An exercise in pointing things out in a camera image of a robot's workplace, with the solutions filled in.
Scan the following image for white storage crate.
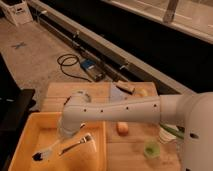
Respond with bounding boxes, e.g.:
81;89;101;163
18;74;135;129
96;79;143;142
0;0;33;26

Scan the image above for blue cloth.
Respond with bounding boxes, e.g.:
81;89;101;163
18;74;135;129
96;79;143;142
109;83;126;102

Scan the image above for metal fork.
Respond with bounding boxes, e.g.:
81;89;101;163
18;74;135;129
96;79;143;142
59;133;93;156

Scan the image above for green plastic cup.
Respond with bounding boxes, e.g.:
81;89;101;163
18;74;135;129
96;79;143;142
143;140;160;159

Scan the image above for blue power supply box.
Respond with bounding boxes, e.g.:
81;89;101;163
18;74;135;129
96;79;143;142
80;59;105;82

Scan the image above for yellow plastic tub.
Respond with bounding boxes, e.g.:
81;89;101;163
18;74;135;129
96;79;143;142
8;112;106;171

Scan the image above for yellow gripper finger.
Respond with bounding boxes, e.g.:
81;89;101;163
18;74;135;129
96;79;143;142
138;88;148;97

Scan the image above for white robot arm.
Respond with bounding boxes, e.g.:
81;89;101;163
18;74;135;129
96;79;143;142
58;90;213;171

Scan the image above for black cable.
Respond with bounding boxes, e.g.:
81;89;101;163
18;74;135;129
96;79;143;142
56;53;93;83

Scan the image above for white dish brush black bristles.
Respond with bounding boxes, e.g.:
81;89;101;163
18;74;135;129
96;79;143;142
32;140;60;161

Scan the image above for black chair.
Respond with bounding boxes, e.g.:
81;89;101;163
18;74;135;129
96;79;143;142
0;53;36;171

